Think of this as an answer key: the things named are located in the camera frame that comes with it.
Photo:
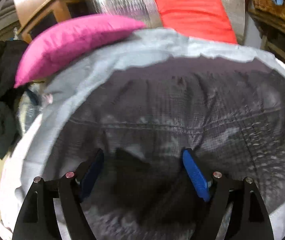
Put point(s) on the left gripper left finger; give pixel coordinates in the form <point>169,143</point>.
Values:
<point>37,217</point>

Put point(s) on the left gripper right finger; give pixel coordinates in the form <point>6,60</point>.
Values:
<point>249,218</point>

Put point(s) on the dark quilted zip jacket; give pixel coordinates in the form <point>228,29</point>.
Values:
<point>231,114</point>

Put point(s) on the grey blanket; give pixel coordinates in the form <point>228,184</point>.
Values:
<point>71,87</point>

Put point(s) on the black puffer jacket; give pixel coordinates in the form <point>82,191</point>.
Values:
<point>10,56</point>

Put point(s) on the wooden side table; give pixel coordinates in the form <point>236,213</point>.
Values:
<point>272,30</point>

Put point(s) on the magenta pillow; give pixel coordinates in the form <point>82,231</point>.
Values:
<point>56,47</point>

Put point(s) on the red cushion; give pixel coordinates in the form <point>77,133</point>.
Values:
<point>205,19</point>

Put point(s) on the wooden cabinet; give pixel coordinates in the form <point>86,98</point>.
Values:
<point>35,16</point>

